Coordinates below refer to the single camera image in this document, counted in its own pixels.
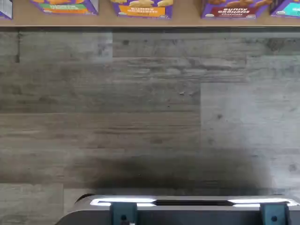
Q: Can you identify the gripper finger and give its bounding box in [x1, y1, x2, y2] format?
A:
[109, 202, 138, 225]
[259, 202, 289, 225]

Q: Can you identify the purple chocolate Bunny Grahams box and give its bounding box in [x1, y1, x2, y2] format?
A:
[200, 0, 270, 20]

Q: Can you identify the purple box with orange label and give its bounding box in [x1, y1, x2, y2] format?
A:
[110, 0, 174, 20]

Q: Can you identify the purple box with teal label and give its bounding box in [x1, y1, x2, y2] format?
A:
[269, 0, 300, 19]

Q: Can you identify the purple Hidden Veggies box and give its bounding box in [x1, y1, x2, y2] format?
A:
[30, 0, 99, 16]

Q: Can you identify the purple box with magenta label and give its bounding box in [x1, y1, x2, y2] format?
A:
[0, 0, 14, 20]

